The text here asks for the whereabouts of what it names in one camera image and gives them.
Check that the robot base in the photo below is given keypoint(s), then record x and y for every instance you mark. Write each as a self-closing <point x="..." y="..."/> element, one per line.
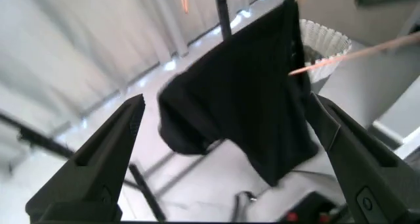
<point x="308" y="207"/>

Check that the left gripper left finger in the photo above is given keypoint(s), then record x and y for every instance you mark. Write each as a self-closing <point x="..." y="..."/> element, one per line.
<point x="88" y="178"/>

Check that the white laundry basket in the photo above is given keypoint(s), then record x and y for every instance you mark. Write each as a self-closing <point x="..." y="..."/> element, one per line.
<point x="325" y="33"/>

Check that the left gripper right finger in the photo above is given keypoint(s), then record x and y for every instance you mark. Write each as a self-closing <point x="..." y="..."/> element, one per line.
<point x="370" y="174"/>

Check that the black clothes rack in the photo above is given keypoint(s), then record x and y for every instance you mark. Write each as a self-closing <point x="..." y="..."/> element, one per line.
<point x="223" y="13"/>

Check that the black garment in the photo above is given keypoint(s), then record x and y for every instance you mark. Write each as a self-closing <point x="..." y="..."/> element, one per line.
<point x="236" y="96"/>

